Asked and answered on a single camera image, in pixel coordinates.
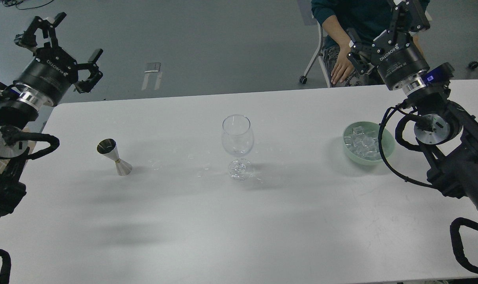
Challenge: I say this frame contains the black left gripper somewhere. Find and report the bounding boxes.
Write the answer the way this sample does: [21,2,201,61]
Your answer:
[13,11,103,107]

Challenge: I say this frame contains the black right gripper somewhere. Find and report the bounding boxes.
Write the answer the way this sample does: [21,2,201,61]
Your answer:
[347,0,430,91]

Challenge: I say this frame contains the steel cocktail jigger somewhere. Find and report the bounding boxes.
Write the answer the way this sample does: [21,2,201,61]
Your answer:
[96,138,132,176]

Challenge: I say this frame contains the clear ice cubes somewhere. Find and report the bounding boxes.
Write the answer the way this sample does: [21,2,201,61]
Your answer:
[343,126,381,161]

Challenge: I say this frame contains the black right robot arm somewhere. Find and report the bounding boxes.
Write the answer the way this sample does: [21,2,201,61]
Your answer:
[348,0,478,274]

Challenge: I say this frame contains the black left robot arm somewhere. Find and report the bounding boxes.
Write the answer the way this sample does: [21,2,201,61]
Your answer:
[0,12,103,218]

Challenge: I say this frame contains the clear wine glass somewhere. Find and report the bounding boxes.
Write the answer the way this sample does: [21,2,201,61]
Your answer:
[221,114,255,180]

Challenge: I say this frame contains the person's hand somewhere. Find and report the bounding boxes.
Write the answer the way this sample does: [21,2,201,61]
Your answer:
[331,46,355,86]

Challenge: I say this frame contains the person in teal shirt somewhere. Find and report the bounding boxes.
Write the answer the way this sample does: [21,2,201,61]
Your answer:
[311,0,429,88]

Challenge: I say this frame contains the white office chair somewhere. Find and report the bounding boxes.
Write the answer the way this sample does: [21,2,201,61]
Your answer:
[298,14,332,88]

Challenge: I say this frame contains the black caster wheel leg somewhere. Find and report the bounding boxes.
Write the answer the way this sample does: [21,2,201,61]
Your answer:
[467,58,478,70]

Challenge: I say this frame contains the grey tape on floor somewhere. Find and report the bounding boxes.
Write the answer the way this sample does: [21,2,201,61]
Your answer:
[141,62,163,91]

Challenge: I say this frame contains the green bowl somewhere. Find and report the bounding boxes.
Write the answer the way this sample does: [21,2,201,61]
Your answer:
[341,121,395,166]

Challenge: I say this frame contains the black cables on floor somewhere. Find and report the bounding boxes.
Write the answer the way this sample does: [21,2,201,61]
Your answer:
[0,0,55,16]

